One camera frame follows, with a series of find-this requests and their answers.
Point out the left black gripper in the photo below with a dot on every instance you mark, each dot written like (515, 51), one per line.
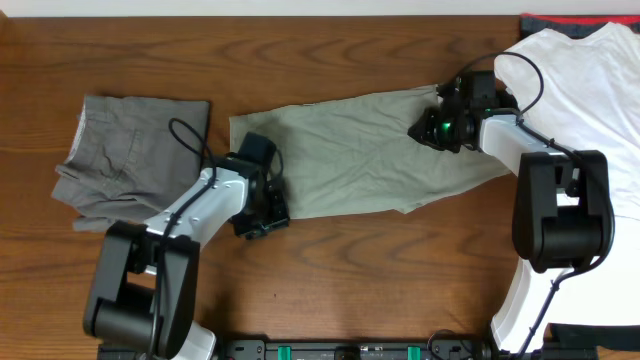
(281, 220)

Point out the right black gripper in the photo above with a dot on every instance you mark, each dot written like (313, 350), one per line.
(431, 118)

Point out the olive green shorts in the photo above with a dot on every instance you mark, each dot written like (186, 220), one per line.
(354, 156)

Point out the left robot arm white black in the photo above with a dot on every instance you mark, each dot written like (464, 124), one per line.
(144, 288)

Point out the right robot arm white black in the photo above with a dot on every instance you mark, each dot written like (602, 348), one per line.
(563, 223)

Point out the folded grey shorts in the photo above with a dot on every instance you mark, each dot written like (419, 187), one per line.
(131, 158)

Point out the dark garment with red trim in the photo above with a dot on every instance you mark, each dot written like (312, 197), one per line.
(574, 27)

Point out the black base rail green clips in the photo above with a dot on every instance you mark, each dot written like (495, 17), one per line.
(438, 347)

